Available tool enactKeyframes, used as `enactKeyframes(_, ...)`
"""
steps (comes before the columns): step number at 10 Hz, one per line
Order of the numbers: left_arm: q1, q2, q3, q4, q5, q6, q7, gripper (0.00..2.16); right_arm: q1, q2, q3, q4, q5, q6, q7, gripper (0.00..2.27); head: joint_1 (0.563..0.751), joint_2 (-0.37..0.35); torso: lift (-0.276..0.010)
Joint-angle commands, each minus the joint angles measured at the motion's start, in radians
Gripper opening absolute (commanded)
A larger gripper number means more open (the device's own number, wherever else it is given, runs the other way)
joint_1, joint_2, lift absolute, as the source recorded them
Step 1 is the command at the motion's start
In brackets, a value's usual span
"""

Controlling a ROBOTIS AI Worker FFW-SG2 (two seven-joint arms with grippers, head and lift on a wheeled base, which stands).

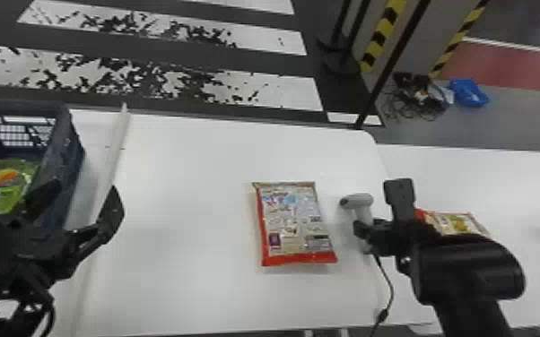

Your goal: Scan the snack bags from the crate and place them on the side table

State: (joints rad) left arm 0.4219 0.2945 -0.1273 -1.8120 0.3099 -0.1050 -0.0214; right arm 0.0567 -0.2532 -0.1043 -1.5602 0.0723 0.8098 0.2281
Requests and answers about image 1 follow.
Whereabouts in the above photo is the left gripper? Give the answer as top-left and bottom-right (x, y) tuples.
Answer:
(0, 178), (126, 284)

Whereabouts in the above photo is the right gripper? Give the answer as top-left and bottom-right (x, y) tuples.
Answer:
(352, 217), (411, 259)

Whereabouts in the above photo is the hand scanner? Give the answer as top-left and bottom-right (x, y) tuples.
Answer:
(338, 192), (379, 254)

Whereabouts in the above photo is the blue basket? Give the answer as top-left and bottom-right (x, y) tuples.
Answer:
(0, 99), (86, 238)

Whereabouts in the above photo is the yellow snack packet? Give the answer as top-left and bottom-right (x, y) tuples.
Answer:
(414, 208), (492, 238)

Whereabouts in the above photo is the green snack packet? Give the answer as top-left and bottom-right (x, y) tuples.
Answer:
(0, 158), (41, 217)

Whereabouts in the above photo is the red snack packet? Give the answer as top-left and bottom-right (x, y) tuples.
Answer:
(251, 180), (339, 268)

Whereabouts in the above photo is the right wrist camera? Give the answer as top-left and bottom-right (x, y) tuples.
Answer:
(382, 177), (416, 222)

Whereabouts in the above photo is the black cable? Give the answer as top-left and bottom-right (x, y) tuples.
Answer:
(377, 71), (451, 123)
(369, 253), (396, 337)

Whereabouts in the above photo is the yellow black striped post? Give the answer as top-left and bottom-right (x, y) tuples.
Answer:
(358, 0), (409, 75)
(428, 0), (492, 80)

